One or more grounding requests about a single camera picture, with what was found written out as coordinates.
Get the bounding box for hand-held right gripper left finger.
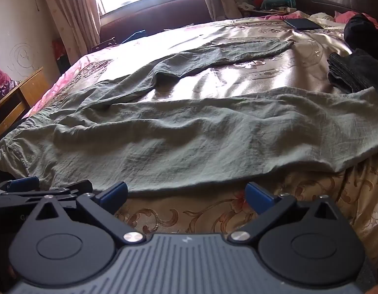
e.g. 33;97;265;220
31;181;147;244

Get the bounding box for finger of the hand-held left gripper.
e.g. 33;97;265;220
0;180;95;212
0;176;40;195

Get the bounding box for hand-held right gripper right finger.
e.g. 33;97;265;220
227;181;335;243

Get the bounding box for green pants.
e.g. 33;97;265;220
0;38;378;194

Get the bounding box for wooden desk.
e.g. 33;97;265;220
0;67;51;144

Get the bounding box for pink plastic bag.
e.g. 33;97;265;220
0;65;23;99

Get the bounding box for floral satin bed blanket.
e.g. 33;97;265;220
0;10;378;253

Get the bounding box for red bag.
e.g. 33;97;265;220
51;38;69;66

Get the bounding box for folded black clothes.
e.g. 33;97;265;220
326;48;378;95

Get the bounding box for blue edged dark item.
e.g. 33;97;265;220
120;29;147;44

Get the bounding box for dark flat tablet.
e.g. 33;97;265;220
283;18;325;32

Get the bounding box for teal cloth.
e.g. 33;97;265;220
260;0;290;10

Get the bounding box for black cloth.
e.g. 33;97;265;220
343;13;378;53

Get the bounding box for pink cloth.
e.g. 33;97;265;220
333;10;378;33

